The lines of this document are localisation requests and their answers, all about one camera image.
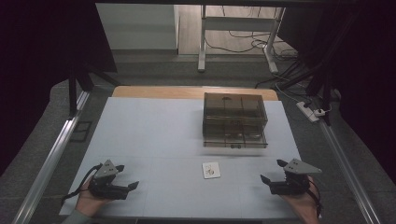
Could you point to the white power strip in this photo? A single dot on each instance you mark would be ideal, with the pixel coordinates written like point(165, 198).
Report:
point(306, 111)

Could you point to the white plug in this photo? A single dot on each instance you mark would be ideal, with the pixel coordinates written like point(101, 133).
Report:
point(320, 112)

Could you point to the white cabinet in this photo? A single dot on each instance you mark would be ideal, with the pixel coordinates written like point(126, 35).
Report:
point(137, 26)

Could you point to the aluminium rail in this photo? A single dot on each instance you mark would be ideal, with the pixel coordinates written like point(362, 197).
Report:
point(49, 161)
point(348, 168)

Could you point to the white table mat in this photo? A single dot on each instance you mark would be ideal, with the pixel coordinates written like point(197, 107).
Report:
point(155, 130)

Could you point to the small white card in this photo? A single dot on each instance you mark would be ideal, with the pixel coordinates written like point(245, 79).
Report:
point(211, 170)

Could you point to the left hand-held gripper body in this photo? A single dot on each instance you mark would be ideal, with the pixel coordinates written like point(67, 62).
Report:
point(107, 186)

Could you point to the black square floor frame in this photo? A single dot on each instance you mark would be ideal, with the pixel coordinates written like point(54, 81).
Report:
point(81, 131)

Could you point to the white desk frame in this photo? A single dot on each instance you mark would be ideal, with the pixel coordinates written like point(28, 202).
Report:
point(236, 23)

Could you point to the transparent brown drawer box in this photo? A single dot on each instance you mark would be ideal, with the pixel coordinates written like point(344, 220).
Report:
point(233, 118)

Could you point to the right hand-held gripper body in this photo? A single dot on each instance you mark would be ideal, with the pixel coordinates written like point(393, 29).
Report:
point(294, 183)

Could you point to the person's right hand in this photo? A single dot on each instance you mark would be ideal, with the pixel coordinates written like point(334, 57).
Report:
point(306, 205)

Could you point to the person's left hand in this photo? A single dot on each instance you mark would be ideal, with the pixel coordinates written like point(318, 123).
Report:
point(85, 202)

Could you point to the black curtain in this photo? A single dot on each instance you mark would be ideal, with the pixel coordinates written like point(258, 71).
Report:
point(358, 62)
point(40, 46)

